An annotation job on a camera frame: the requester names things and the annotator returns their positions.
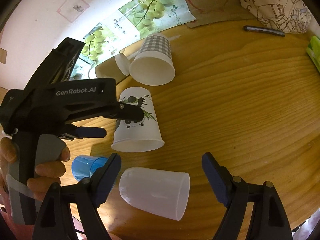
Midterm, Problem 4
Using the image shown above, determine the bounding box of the green tissue pack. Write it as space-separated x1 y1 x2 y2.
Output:
306 36 320 72

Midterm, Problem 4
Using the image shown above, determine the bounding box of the translucent white plastic cup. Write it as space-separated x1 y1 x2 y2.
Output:
119 167 190 221

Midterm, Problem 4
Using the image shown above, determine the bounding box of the brown kraft paper cup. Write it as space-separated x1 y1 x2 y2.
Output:
95 53 130 82

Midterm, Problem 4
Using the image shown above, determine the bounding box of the printed canvas tote bag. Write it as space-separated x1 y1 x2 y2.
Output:
240 0 312 34

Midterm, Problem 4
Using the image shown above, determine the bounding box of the blue plastic cup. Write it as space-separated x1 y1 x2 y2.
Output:
72 155 108 181

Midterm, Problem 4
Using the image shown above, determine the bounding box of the green grape poster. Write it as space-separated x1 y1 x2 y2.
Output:
71 0 195 80

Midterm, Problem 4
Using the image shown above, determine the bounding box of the brown cardboard sheet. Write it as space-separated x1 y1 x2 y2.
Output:
185 0 255 28

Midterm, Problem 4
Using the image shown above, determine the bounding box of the white panda paper cup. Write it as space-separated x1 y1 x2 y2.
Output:
112 87 164 153

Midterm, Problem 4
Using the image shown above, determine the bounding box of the person's left hand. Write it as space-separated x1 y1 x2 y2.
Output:
0 136 71 203

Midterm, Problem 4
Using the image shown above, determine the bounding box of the black pen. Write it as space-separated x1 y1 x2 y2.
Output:
243 25 286 37

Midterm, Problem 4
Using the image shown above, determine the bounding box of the grey checkered paper cup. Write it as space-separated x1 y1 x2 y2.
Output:
129 33 176 86

